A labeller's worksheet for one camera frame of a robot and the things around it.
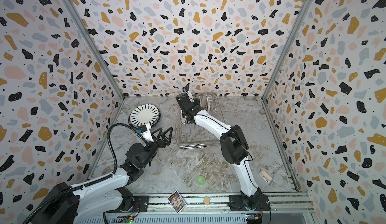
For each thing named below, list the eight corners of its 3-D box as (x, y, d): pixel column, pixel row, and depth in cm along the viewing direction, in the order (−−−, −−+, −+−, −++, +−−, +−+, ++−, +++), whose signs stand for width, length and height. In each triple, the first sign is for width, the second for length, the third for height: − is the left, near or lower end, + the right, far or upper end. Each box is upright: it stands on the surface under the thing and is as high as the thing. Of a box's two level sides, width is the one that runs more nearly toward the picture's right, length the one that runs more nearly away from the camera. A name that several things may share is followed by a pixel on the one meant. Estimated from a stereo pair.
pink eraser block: (257, 175, 86) (259, 173, 83) (260, 171, 87) (262, 169, 84) (268, 183, 83) (270, 181, 80) (270, 179, 84) (272, 177, 81)
